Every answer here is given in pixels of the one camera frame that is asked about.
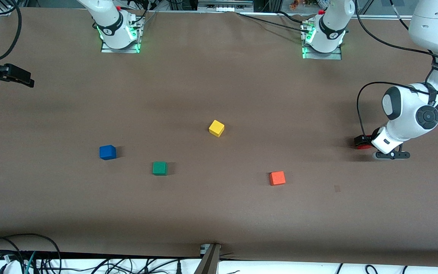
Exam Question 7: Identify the orange wooden block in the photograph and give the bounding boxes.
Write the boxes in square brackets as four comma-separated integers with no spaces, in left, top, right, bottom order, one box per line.
[269,171,286,186]

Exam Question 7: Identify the blue wooden block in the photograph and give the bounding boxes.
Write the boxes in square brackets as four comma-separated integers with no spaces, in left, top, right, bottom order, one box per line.
[99,145,117,161]

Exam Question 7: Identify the yellow wooden block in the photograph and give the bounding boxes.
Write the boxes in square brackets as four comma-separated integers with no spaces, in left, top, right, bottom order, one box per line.
[208,119,225,138]

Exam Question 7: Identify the aluminium profile piece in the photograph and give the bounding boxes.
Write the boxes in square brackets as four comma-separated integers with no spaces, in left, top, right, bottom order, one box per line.
[0,0,20,16]

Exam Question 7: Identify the brown table cover sheet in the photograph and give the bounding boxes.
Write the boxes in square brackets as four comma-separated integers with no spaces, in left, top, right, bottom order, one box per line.
[0,7,438,267]

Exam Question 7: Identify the grey metal beam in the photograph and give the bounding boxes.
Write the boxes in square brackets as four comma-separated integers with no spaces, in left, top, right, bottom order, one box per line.
[194,244,222,274]

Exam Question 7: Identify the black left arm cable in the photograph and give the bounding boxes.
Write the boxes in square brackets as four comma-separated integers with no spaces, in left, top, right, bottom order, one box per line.
[354,0,438,138]

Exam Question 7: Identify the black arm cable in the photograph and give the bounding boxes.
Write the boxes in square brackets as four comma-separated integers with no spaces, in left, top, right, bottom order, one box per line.
[0,0,22,61]
[354,0,438,138]

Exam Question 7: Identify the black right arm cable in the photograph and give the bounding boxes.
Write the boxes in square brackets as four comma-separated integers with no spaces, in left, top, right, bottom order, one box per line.
[0,0,22,61]

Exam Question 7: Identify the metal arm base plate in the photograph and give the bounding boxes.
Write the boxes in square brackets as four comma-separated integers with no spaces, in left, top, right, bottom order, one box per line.
[302,22,343,60]
[101,16,144,54]

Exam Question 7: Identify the aluminium edge rail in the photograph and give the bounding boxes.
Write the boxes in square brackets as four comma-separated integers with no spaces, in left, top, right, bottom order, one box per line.
[350,14,411,20]

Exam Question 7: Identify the black base cable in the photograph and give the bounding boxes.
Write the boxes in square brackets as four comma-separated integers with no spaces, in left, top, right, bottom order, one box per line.
[237,13,308,31]
[278,11,311,25]

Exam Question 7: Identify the black looping cable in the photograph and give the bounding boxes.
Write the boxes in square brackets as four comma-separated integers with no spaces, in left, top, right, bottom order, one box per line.
[0,233,62,274]

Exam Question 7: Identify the green cable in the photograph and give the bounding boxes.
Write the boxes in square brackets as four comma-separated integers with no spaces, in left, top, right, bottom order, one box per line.
[24,251,37,274]

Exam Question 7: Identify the aluminium frame beam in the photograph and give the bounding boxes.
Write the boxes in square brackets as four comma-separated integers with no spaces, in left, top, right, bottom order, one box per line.
[198,0,254,13]

